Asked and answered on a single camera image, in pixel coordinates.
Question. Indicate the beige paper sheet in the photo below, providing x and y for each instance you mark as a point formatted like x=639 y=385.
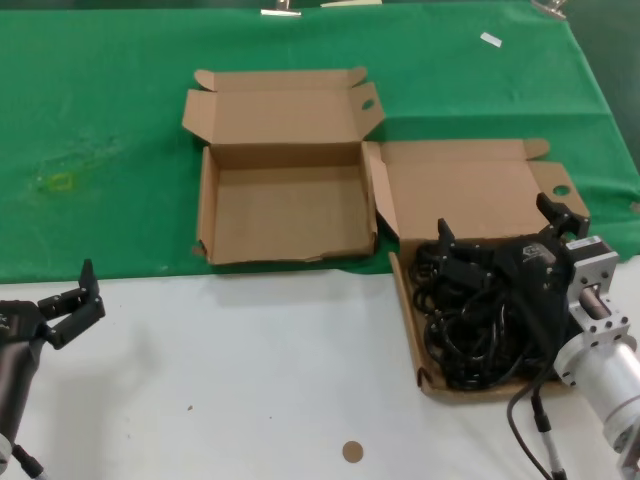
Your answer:
x=350 y=3

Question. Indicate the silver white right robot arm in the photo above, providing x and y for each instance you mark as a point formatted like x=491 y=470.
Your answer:
x=615 y=380

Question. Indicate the round cardboard disc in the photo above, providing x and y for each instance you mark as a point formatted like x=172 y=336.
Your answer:
x=352 y=452

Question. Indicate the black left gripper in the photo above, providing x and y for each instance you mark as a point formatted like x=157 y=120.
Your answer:
x=20 y=322

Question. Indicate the brown cardboard box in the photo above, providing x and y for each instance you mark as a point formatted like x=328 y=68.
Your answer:
x=290 y=215
x=450 y=200

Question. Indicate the green table cloth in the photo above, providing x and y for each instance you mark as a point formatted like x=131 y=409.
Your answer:
x=100 y=100

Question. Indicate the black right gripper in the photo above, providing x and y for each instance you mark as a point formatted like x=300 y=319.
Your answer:
x=545 y=310

